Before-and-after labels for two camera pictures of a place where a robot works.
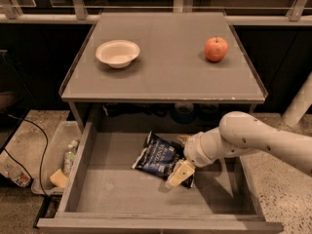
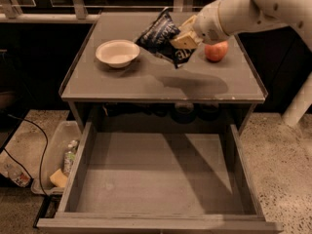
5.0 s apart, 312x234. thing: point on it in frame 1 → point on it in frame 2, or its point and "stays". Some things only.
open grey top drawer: (103, 194) stays
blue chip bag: (158, 154) → (156, 37)
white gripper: (194, 152) → (209, 23)
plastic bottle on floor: (19, 177) stays
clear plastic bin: (64, 140) stays
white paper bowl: (117, 54) stays
